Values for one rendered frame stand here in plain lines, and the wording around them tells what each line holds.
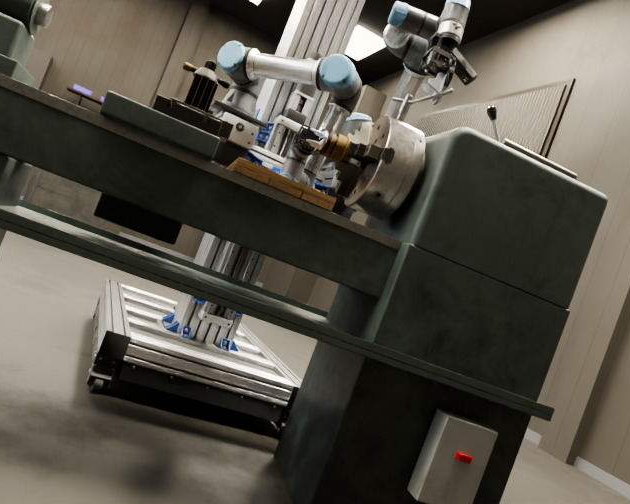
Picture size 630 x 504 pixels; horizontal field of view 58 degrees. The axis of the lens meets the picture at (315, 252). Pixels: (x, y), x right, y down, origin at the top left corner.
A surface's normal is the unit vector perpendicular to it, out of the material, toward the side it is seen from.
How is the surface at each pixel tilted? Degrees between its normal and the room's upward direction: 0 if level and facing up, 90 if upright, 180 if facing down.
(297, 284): 90
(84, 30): 90
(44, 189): 90
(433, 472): 90
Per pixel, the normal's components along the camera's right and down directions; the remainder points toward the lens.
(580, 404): -0.87, -0.35
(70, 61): 0.35, 0.10
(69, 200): 0.52, 0.18
